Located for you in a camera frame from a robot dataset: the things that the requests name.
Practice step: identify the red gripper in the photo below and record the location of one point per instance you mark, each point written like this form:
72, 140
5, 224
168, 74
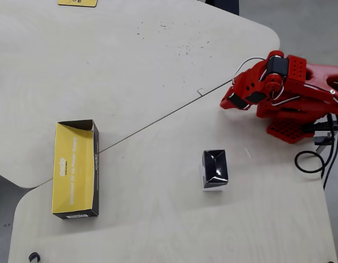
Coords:
231, 100

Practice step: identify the small black white box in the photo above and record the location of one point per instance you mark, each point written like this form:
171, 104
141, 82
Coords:
215, 167

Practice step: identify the red robot arm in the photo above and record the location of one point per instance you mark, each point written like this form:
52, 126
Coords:
316, 74

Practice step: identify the large black yellow open box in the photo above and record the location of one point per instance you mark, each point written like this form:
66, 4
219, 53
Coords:
73, 170

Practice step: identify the dark furniture piece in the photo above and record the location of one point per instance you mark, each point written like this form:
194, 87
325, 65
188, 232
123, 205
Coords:
226, 5

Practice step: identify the black metal table clamp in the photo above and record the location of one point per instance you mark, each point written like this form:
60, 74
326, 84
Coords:
322, 140

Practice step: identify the yellow card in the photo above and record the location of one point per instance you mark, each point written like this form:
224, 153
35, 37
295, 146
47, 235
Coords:
86, 2

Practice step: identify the small black clip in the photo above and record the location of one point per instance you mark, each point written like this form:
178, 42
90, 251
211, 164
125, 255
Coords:
33, 257

